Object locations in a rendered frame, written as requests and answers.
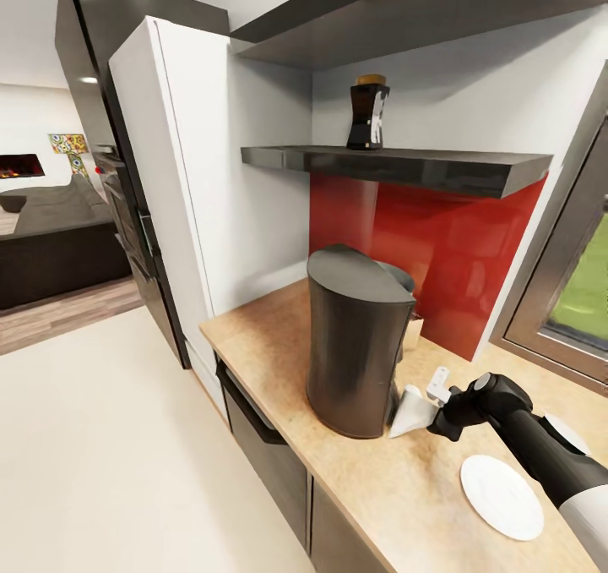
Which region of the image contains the saucer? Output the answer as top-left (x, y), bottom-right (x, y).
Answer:
top-left (461, 455), bottom-right (543, 542)

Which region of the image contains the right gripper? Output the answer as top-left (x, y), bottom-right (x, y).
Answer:
top-left (426, 386), bottom-right (482, 442)

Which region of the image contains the bottle of coffee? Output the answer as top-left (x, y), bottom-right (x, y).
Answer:
top-left (345, 74), bottom-right (390, 150)

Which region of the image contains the paper coffee filter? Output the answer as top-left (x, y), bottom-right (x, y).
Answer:
top-left (388, 385), bottom-right (440, 438)

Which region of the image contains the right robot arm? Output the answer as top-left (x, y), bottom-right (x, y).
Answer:
top-left (426, 366), bottom-right (608, 573)

